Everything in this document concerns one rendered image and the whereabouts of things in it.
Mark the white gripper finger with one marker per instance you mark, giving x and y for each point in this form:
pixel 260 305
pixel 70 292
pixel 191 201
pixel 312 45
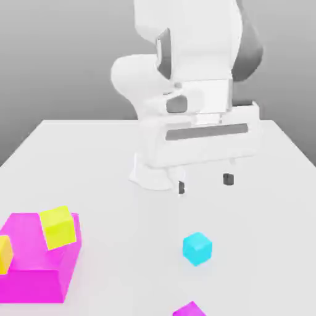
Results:
pixel 181 187
pixel 228 179

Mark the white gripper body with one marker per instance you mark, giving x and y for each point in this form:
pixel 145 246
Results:
pixel 207 148

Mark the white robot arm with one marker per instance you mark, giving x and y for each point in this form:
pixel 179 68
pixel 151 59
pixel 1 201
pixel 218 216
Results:
pixel 197 49

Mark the small cyan cube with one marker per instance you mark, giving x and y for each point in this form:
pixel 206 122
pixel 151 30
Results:
pixel 197 249

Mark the small purple cube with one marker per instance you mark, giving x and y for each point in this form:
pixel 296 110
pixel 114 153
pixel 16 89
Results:
pixel 190 310

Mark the small yellow cube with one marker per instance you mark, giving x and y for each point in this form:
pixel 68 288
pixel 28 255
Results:
pixel 59 229

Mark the small orange cube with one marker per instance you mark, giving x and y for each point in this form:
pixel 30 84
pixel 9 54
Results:
pixel 4 254

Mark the large magenta box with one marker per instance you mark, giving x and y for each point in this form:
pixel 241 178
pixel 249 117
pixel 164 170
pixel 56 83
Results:
pixel 37 281

